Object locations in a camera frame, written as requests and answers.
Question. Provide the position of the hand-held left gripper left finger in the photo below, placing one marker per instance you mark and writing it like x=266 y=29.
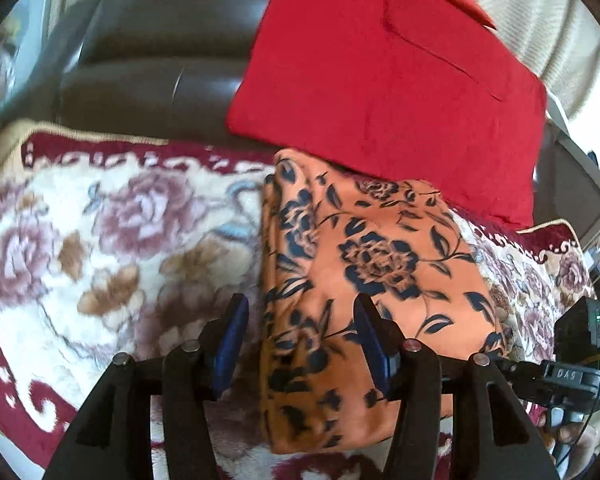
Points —
x=229 y=347

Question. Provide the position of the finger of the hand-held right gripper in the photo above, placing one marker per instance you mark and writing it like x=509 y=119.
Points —
x=517 y=367

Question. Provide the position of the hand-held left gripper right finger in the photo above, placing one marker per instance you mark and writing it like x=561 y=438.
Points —
x=376 y=352

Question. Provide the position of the orange floral cloth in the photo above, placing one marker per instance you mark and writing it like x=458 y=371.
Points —
x=380 y=260

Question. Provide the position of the person's right hand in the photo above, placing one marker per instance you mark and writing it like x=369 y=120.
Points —
x=570 y=440

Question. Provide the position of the floral plush blanket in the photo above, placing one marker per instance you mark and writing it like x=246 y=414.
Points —
x=105 y=240

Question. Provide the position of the grey plastic appliance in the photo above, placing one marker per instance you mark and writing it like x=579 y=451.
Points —
x=572 y=185

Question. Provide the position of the red cushion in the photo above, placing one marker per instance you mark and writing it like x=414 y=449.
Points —
x=380 y=85

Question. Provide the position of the cream textured curtain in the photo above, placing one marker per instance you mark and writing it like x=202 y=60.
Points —
x=545 y=25

